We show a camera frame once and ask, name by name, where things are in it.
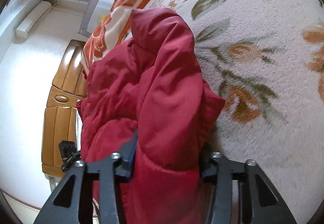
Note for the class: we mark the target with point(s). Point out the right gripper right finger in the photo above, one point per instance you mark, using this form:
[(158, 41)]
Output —
[(240, 192)]

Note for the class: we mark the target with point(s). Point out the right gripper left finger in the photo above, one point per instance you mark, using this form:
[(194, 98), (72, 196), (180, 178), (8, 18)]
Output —
[(71, 201)]

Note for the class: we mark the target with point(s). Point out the red quilted jacket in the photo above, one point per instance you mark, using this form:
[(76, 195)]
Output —
[(152, 84)]

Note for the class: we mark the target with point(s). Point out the wooden headboard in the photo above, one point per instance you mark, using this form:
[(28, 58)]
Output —
[(68, 87)]

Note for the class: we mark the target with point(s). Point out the floral cream bed blanket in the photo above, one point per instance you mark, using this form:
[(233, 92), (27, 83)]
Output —
[(265, 58)]

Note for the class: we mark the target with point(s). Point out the orange floral folded blanket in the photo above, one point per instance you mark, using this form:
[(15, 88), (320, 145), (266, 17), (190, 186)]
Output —
[(109, 33)]

